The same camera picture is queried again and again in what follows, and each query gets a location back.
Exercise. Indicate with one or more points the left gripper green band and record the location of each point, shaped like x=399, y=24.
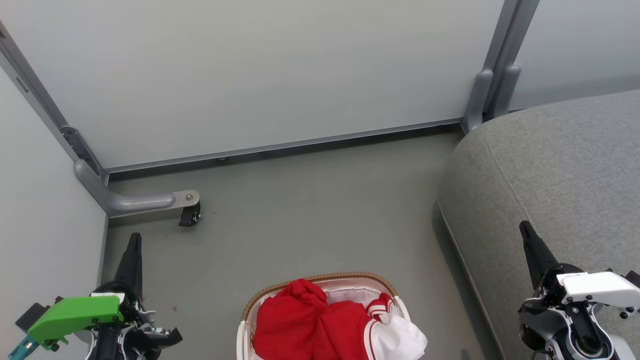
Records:
x=75, y=315

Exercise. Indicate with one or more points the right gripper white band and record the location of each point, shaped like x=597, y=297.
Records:
x=600, y=287

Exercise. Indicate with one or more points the red and white garment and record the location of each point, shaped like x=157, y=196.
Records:
x=310, y=325

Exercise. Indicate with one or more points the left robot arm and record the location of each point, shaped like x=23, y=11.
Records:
x=135, y=342

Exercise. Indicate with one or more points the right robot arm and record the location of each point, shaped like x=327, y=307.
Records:
x=590, y=345

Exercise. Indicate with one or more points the grey fabric sofa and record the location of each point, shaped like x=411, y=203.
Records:
x=550, y=170

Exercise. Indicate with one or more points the grey partition foot with plate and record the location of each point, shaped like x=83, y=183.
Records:
x=135, y=201

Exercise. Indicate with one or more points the black caster wheel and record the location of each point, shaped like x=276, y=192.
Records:
x=190, y=216

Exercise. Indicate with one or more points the short grey partition foot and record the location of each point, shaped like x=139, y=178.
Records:
x=506, y=90
x=477, y=100

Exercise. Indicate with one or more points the grey partition corner post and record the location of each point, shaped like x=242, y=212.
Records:
x=45, y=100

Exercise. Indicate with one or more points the grey partition base rail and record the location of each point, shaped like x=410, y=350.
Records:
x=285, y=146

